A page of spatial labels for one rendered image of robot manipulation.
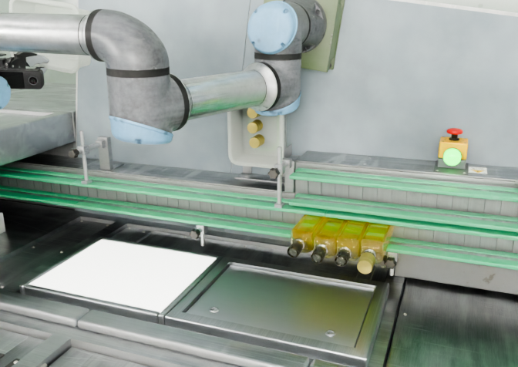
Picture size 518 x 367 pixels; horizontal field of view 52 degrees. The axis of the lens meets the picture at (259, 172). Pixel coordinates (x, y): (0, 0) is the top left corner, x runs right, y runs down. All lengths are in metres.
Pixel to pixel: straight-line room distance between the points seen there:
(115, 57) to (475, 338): 0.98
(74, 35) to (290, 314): 0.76
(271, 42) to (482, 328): 0.83
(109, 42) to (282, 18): 0.44
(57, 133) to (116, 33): 0.99
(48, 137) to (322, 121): 0.92
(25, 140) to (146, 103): 0.90
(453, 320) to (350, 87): 0.67
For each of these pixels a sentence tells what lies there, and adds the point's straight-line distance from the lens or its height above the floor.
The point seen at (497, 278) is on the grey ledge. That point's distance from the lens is 1.53.
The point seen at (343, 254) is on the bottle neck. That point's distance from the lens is 1.26.
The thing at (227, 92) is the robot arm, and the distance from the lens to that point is 1.15.
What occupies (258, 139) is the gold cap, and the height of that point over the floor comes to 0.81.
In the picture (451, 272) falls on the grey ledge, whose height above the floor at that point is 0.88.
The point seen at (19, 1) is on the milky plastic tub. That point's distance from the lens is 1.60.
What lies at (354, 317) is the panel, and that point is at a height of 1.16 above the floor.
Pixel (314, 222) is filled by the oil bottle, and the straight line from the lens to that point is 1.39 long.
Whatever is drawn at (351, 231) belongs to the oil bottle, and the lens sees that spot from 1.35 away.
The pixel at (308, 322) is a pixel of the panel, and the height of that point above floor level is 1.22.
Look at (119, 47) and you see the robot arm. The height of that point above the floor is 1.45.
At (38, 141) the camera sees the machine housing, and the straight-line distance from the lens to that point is 1.89.
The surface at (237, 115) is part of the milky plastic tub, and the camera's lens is 1.61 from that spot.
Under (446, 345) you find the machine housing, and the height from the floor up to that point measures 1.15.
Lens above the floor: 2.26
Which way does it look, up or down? 64 degrees down
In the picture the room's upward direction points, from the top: 127 degrees counter-clockwise
